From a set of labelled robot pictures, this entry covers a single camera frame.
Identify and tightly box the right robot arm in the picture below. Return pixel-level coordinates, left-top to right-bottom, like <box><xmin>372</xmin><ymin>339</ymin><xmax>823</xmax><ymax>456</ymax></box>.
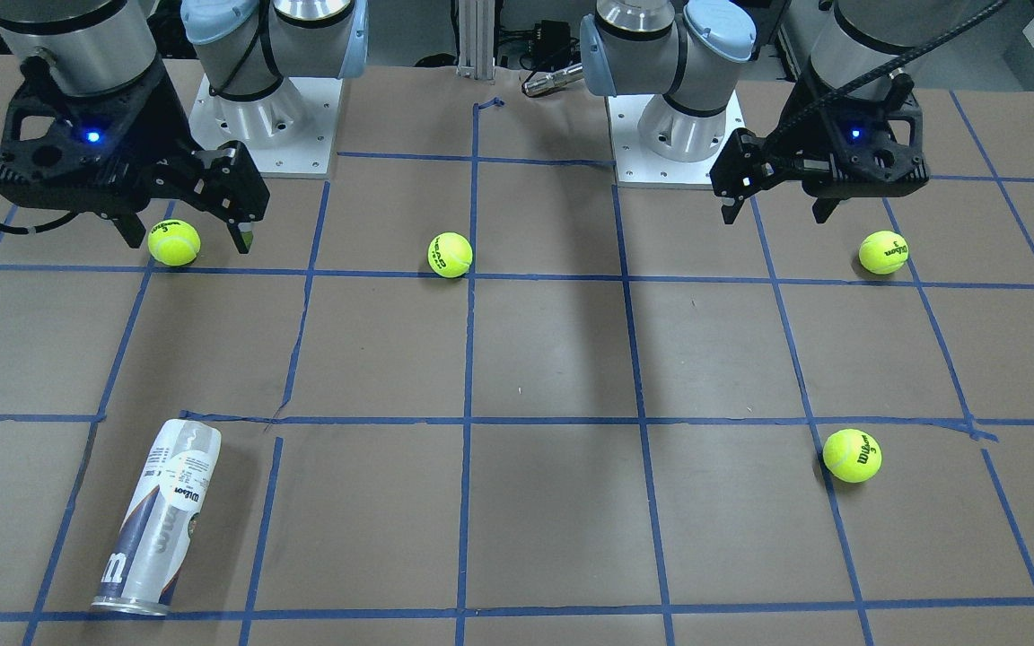
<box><xmin>0</xmin><ymin>1</ymin><xmax>368</xmax><ymax>254</ymax></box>

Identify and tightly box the Wilson tennis ball can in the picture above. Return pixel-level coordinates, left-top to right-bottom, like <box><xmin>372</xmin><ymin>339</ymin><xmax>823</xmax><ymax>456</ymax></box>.
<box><xmin>91</xmin><ymin>420</ymin><xmax>222</xmax><ymax>616</ymax></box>

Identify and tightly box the black power adapter box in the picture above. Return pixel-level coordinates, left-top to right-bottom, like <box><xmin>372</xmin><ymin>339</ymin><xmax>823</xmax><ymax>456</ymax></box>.
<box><xmin>510</xmin><ymin>20</ymin><xmax>574</xmax><ymax>71</ymax></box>

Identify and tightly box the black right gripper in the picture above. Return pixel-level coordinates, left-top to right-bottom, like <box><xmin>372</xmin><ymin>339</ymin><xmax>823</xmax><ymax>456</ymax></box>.
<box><xmin>0</xmin><ymin>58</ymin><xmax>269</xmax><ymax>255</ymax></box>

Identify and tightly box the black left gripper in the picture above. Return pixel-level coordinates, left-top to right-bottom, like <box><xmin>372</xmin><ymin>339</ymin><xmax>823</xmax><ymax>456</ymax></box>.
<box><xmin>710</xmin><ymin>70</ymin><xmax>927</xmax><ymax>225</ymax></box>

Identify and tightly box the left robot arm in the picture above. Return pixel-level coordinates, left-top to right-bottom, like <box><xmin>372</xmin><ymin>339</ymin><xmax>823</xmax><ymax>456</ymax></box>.
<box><xmin>580</xmin><ymin>1</ymin><xmax>974</xmax><ymax>223</ymax></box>

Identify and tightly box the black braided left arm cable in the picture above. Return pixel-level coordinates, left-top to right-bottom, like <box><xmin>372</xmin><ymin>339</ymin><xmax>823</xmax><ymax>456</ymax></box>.
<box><xmin>764</xmin><ymin>0</ymin><xmax>1012</xmax><ymax>152</ymax></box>

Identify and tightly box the silver metal cylinder tool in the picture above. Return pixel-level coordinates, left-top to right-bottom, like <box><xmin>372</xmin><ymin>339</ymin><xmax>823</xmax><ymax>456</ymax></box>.
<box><xmin>521</xmin><ymin>63</ymin><xmax>585</xmax><ymax>98</ymax></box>

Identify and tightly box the aluminium frame post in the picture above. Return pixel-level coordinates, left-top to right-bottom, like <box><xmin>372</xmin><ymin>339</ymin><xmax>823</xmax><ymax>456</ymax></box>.
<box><xmin>455</xmin><ymin>0</ymin><xmax>497</xmax><ymax>84</ymax></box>

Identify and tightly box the yellow Head tennis ball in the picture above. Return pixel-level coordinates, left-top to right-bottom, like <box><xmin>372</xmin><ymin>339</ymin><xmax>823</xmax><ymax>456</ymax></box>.
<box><xmin>426</xmin><ymin>230</ymin><xmax>475</xmax><ymax>279</ymax></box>

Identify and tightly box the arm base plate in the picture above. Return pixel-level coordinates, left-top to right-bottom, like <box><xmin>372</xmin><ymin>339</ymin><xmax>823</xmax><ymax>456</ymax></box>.
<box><xmin>189</xmin><ymin>76</ymin><xmax>345</xmax><ymax>179</ymax></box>
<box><xmin>606</xmin><ymin>92</ymin><xmax>744</xmax><ymax>191</ymax></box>

